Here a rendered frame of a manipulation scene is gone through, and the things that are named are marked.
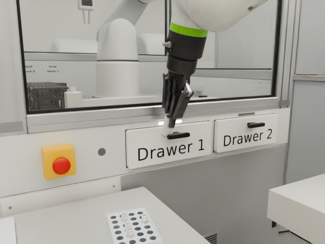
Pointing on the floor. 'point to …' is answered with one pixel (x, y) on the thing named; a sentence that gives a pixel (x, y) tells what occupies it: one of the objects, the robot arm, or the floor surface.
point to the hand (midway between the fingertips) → (169, 125)
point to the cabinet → (190, 194)
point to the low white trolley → (99, 221)
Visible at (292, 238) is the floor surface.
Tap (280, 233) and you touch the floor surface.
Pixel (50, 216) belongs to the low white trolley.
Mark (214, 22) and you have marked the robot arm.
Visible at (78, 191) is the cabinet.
